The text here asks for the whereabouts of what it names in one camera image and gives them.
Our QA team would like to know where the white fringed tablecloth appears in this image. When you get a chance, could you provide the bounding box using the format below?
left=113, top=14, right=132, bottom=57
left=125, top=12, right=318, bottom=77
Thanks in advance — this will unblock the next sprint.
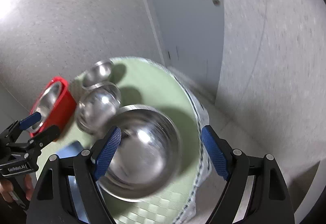
left=139, top=59, right=211, bottom=223

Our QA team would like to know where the medium steel bowl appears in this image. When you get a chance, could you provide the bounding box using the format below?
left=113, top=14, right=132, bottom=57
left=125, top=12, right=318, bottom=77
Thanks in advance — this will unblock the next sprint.
left=75, top=82, right=121, bottom=135

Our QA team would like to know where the large steel bowl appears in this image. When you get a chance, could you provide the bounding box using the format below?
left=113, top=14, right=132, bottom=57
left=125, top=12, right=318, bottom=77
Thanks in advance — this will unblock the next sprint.
left=98, top=104, right=182, bottom=202

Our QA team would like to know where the small steel bowl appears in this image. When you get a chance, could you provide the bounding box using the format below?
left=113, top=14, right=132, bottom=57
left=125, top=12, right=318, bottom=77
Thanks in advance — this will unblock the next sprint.
left=81, top=60, right=114, bottom=90

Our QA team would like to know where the red plastic basket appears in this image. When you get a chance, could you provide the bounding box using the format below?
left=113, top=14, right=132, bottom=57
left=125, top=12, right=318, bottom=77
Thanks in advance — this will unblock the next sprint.
left=29, top=76, right=77, bottom=138

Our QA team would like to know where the steel bowl in basket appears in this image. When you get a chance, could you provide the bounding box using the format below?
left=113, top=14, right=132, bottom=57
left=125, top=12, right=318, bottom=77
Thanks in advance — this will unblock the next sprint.
left=28, top=81, right=62, bottom=133

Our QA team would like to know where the grey door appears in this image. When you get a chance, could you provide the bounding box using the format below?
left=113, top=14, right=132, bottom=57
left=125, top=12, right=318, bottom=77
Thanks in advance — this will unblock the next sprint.
left=152, top=0, right=224, bottom=93

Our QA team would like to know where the person's left hand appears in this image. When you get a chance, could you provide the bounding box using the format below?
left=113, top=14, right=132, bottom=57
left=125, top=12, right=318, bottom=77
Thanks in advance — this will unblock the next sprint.
left=0, top=174, right=34, bottom=203

